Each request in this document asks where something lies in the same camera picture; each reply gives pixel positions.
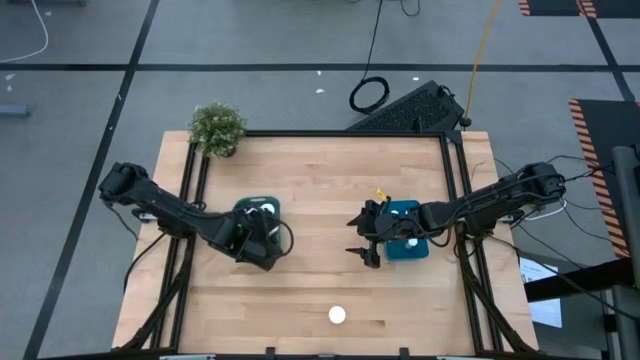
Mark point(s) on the narrow black hazard-striped mat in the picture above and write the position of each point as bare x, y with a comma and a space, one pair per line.
550, 6

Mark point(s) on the black keyboard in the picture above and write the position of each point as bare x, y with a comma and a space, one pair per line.
410, 110

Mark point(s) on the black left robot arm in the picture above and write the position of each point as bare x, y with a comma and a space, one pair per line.
170, 210

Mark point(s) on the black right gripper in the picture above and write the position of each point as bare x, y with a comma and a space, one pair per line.
392, 227

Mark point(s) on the black aluminium table frame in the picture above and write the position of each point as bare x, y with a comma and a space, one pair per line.
350, 133

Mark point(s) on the blue plastic bin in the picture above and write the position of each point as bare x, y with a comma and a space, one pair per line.
400, 252

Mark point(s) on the grey metal bar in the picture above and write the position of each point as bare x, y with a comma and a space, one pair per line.
14, 110

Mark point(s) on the black beam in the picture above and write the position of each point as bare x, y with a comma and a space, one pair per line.
575, 282

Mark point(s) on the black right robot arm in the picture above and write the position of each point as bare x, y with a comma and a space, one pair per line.
480, 205

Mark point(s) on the teal plastic bin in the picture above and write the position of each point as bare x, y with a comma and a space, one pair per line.
242, 204

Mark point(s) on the grey metal post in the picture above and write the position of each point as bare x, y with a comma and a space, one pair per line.
627, 225

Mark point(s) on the potted green plant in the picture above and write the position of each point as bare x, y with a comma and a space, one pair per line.
217, 127

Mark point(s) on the large black hazard-striped mat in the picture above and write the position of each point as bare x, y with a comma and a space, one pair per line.
600, 130

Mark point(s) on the white paper sheet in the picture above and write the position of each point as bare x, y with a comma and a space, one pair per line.
545, 310

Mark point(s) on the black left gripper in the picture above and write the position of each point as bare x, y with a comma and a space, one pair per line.
257, 242

